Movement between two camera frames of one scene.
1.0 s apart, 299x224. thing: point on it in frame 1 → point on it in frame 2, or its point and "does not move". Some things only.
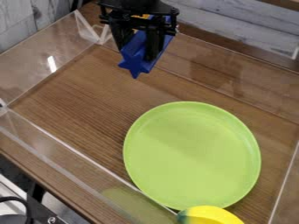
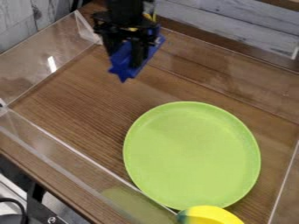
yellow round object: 209,214 does not move
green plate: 191,155 does not move
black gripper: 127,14 → 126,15
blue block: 166,17 → 121,62
